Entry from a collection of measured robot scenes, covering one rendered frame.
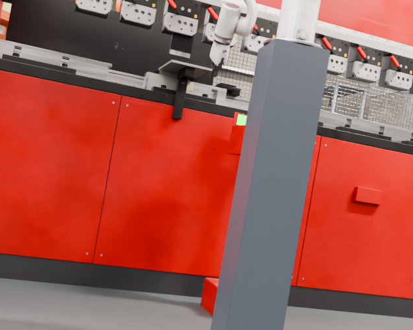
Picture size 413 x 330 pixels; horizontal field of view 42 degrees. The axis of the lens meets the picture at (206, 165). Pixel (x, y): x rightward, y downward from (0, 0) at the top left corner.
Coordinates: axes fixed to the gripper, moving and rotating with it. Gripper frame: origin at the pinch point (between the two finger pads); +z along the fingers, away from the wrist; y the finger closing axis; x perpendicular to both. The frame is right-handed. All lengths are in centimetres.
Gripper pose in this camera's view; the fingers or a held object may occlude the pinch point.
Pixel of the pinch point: (214, 72)
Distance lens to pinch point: 249.8
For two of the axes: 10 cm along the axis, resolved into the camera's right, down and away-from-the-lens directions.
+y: -3.5, -5.9, 7.2
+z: -2.4, 8.0, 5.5
